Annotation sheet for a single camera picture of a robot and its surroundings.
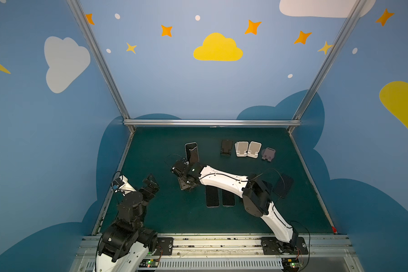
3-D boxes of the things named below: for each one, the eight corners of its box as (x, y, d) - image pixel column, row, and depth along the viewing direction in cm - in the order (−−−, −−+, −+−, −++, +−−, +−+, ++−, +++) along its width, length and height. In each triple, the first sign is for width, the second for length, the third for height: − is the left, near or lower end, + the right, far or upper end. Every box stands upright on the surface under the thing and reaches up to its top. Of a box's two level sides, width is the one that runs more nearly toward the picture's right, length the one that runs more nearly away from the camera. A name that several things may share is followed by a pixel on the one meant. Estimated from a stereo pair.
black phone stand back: (220, 155, 109) (221, 146, 101) (220, 148, 113) (222, 139, 105) (230, 157, 109) (232, 147, 101) (230, 149, 112) (232, 140, 105)
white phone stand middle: (236, 156, 110) (238, 148, 103) (235, 150, 114) (237, 141, 107) (246, 156, 111) (249, 148, 103) (245, 150, 114) (248, 141, 107)
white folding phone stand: (247, 156, 110) (250, 147, 102) (248, 150, 113) (251, 140, 105) (257, 159, 109) (261, 149, 101) (257, 152, 112) (261, 142, 104)
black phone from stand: (270, 191, 95) (272, 188, 92) (278, 174, 102) (280, 171, 99) (284, 199, 92) (286, 197, 89) (292, 181, 99) (294, 178, 96)
